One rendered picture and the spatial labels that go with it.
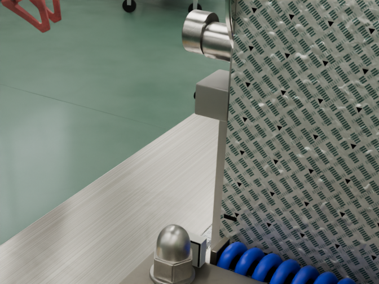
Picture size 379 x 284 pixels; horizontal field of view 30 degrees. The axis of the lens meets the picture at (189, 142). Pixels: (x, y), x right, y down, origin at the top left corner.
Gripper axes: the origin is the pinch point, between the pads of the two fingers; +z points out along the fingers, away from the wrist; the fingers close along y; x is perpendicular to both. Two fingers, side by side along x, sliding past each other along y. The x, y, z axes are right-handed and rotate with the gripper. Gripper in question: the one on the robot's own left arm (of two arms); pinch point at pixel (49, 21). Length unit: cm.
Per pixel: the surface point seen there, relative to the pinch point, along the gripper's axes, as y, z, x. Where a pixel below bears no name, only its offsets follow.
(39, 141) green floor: 165, 60, 107
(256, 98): -56, 7, -37
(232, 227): -55, 17, -30
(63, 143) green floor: 166, 65, 97
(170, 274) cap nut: -63, 15, -26
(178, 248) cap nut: -62, 14, -27
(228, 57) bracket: -46, 6, -34
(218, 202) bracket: -46, 19, -27
